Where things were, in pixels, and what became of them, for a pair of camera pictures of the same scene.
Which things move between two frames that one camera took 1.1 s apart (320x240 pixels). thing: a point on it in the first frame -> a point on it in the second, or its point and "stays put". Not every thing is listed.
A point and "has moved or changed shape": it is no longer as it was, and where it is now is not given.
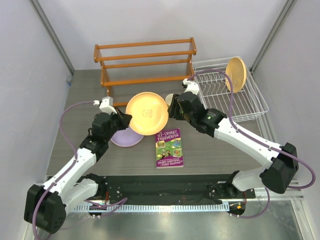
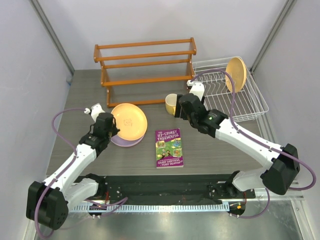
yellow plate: (236, 69) stays put
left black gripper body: (114, 125) stays put
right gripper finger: (174, 101) -> (178, 106)
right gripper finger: (173, 111) -> (183, 114)
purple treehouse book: (169, 149) stays put
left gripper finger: (126, 117) -> (114, 124)
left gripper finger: (126, 122) -> (113, 133)
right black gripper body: (190, 120) stays put
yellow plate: (149, 112) has moved or changed shape
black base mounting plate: (166, 189) stays put
